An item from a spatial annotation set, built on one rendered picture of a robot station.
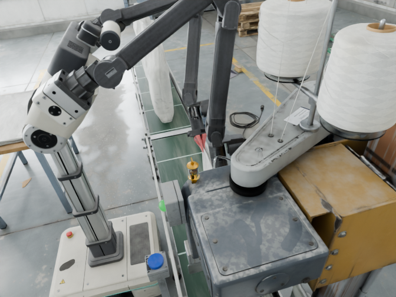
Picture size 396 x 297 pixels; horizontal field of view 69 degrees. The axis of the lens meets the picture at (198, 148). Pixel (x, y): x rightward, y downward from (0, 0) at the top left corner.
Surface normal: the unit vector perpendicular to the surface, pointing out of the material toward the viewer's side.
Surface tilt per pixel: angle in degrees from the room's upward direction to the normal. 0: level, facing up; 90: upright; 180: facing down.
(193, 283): 0
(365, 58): 94
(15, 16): 90
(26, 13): 90
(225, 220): 0
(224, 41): 86
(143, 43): 78
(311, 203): 0
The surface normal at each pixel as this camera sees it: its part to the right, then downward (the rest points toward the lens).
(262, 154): -0.07, -0.79
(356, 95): -0.57, 0.49
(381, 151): -0.96, 0.21
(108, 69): 0.11, 0.47
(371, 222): 0.25, 0.58
